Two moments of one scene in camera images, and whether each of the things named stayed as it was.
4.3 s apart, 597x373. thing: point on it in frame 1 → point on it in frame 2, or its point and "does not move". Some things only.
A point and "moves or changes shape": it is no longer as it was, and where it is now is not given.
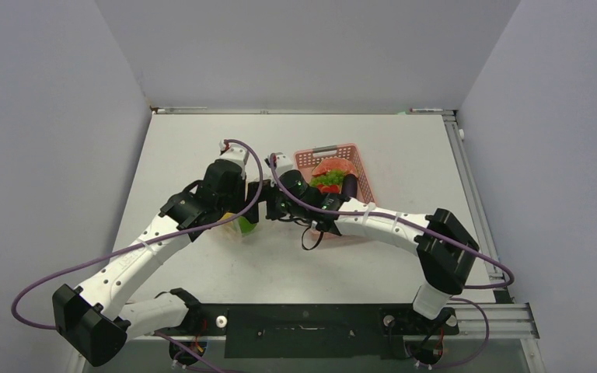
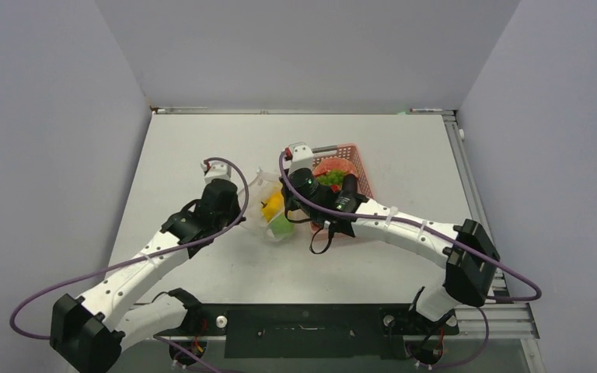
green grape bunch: x=331 y=177 does not move
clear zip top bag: x=240 y=228 moves or changes shape
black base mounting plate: x=308 y=330 does not move
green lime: x=246 y=226 → x=281 y=228
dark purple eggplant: x=350 y=186 does not move
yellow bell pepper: x=228 y=215 moves or changes shape
